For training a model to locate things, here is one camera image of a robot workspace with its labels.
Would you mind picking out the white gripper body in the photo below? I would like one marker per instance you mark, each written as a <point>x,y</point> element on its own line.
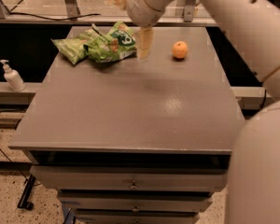
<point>137,5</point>

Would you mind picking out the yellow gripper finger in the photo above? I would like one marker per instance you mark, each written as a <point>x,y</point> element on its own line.
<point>144,39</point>
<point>121,4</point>

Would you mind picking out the green rice chip bag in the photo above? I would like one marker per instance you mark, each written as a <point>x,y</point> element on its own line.
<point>116,45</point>

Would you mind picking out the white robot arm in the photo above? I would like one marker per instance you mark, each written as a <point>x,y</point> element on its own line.
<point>253,29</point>

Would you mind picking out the green jalapeno chip bag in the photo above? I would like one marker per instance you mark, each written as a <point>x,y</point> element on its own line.
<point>73,48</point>

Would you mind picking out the orange fruit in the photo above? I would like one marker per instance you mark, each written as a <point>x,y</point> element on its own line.
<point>180,50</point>

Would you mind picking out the grey drawer cabinet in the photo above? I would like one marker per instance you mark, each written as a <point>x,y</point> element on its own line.
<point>137,142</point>

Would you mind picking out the white pump lotion bottle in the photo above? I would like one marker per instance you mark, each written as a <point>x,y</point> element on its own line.
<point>12,77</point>

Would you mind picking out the black stand foot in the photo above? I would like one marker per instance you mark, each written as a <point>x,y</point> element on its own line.
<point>24,202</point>

